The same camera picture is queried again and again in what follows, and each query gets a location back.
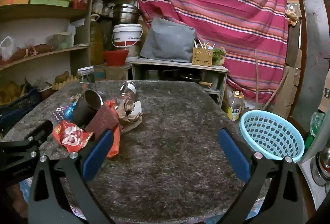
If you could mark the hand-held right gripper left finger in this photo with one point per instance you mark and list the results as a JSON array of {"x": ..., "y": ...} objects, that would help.
[{"x": 96, "y": 157}]

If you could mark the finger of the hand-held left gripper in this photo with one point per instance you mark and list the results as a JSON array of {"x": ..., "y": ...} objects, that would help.
[{"x": 38, "y": 133}]

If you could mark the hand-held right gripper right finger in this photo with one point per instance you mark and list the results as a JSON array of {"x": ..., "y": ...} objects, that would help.
[{"x": 234, "y": 157}]

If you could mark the orange snack wrapper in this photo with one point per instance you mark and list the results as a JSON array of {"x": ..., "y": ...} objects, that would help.
[{"x": 115, "y": 148}]

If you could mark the purple candy blister pack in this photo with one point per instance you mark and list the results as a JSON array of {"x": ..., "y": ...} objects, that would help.
[{"x": 60, "y": 113}]

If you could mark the red snack wrapper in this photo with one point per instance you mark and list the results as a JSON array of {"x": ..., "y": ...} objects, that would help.
[{"x": 69, "y": 136}]

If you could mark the blue wrapper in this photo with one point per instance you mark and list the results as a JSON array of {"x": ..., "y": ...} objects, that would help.
[{"x": 70, "y": 111}]

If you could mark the dark cylindrical cup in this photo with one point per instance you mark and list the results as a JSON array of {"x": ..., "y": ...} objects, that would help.
[{"x": 82, "y": 113}]

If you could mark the light blue plastic basket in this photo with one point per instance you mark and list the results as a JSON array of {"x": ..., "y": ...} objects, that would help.
[{"x": 257, "y": 113}]

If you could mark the brown paper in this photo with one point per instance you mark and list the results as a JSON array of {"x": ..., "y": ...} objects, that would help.
[{"x": 131, "y": 118}]

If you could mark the white label clear jar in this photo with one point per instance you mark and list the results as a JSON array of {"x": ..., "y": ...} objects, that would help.
[{"x": 128, "y": 89}]

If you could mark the green label clear jar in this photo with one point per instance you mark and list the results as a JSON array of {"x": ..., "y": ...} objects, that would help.
[{"x": 86, "y": 75}]

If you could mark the blue plastic crate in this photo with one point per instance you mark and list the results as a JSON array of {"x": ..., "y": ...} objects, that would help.
[{"x": 15, "y": 110}]

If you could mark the dark small basket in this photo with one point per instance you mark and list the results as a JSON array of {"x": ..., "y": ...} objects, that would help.
[{"x": 46, "y": 91}]

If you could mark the yellow oil bottle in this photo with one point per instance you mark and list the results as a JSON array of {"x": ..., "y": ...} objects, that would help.
[{"x": 235, "y": 107}]

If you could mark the net bag of potatoes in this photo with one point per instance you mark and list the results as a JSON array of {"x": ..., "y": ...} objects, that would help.
[{"x": 9, "y": 92}]

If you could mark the egg carton tray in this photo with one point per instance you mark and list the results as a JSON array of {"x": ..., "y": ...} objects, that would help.
[{"x": 65, "y": 84}]

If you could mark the large potato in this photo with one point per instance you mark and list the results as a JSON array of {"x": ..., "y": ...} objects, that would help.
[{"x": 61, "y": 77}]

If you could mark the wooden stick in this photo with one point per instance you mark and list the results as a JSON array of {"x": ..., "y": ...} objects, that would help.
[
  {"x": 275, "y": 89},
  {"x": 257, "y": 77}
]

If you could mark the sweet potato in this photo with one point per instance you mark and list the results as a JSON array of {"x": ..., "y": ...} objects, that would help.
[
  {"x": 19, "y": 53},
  {"x": 43, "y": 48}
]

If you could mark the green plastic bag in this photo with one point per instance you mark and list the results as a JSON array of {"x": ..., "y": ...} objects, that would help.
[{"x": 315, "y": 123}]

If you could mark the dark pan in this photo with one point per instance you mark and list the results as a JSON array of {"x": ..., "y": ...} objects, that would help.
[{"x": 190, "y": 78}]

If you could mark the white plastic bag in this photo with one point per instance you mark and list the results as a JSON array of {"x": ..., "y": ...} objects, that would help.
[{"x": 6, "y": 47}]

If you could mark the clear plastic container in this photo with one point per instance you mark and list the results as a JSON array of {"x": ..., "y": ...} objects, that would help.
[{"x": 60, "y": 40}]

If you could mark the red plastic bowl basket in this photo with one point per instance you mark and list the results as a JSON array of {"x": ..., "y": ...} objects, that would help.
[{"x": 116, "y": 57}]

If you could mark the green leafy vegetables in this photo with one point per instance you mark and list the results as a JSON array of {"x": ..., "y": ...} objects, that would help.
[{"x": 219, "y": 55}]

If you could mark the yellow chopstick holder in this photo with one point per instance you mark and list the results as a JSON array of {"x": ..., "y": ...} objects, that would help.
[{"x": 202, "y": 57}]

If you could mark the low white cabinet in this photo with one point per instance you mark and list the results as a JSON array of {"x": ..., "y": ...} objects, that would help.
[{"x": 167, "y": 61}]

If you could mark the wooden shelf unit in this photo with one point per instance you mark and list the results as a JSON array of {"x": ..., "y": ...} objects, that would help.
[{"x": 38, "y": 11}]

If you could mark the white plastic bucket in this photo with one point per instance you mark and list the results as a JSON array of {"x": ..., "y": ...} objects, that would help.
[{"x": 127, "y": 33}]

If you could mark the green plastic tray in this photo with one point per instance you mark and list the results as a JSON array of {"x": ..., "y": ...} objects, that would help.
[{"x": 49, "y": 0}]

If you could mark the grey cushion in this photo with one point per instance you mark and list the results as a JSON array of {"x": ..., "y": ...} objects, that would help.
[{"x": 167, "y": 40}]

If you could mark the small red basket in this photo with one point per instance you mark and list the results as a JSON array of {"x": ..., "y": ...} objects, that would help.
[{"x": 80, "y": 2}]

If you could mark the white plastic jar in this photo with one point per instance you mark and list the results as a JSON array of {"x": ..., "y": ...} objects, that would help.
[{"x": 98, "y": 7}]

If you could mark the steel pot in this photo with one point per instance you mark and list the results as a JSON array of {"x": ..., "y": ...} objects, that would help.
[{"x": 125, "y": 13}]

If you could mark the red striped cloth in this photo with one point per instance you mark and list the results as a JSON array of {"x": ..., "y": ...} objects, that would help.
[{"x": 219, "y": 7}]

